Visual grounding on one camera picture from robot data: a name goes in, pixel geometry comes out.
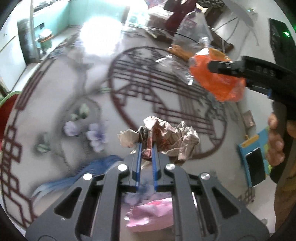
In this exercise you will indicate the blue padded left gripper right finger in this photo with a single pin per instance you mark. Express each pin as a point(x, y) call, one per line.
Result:
point(202, 208)

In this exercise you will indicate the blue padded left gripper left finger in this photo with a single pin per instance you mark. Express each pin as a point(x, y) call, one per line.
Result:
point(90, 208)

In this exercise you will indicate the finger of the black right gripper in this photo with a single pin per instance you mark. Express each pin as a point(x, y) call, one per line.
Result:
point(231, 68)

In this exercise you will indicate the orange plastic bag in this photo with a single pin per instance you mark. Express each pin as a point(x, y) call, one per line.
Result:
point(223, 87)

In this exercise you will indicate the pink plastic wrapper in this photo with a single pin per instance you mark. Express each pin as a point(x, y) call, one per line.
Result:
point(152, 216)

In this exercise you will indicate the clear crinkled plastic wrapper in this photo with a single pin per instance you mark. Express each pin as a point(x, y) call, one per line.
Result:
point(177, 67)

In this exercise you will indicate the paper trash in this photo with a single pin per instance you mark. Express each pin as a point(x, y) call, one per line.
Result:
point(177, 142)

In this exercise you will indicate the brown patterned sleeve forearm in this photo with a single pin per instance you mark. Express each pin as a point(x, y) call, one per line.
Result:
point(284, 199)

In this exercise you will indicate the green kitchen trash can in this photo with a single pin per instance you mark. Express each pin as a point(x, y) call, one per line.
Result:
point(45, 40)

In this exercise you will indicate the teal kitchen cabinets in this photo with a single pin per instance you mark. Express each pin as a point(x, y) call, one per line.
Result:
point(88, 15)

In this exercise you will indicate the person's right hand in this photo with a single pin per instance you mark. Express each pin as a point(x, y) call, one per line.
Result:
point(275, 154)

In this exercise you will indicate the clear bag with orange snacks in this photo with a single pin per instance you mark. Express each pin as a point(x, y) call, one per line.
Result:
point(192, 35)

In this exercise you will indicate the black smartphone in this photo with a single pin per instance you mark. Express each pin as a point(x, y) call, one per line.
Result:
point(255, 167)

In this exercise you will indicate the red bin with green rim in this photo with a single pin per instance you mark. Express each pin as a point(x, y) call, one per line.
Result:
point(5, 109)

